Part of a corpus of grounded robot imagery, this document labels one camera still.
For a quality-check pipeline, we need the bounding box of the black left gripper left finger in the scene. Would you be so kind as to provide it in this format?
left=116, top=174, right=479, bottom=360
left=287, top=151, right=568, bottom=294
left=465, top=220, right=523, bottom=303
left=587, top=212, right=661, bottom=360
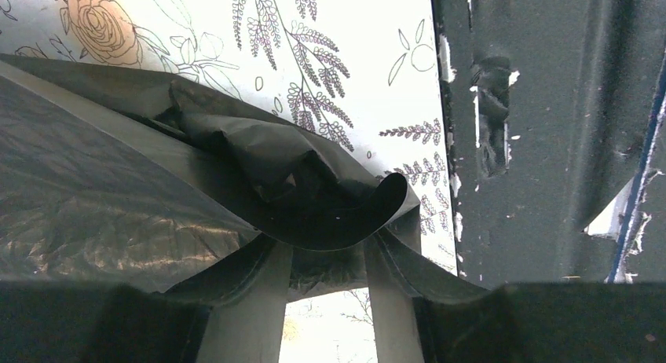
left=0, top=235, right=294, bottom=363

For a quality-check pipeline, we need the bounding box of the black wrapping paper sheet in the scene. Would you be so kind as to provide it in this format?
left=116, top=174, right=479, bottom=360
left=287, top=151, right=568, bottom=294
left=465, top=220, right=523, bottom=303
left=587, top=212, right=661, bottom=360
left=1, top=55, right=482, bottom=303

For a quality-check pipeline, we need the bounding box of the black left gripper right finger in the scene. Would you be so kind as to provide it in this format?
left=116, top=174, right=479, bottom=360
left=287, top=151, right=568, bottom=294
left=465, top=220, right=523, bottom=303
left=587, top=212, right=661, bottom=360
left=363, top=230, right=666, bottom=363

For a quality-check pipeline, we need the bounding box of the floral patterned table cloth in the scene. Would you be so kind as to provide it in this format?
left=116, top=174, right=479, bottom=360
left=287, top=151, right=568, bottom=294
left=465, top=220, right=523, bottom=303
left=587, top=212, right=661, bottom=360
left=0, top=0, right=459, bottom=363

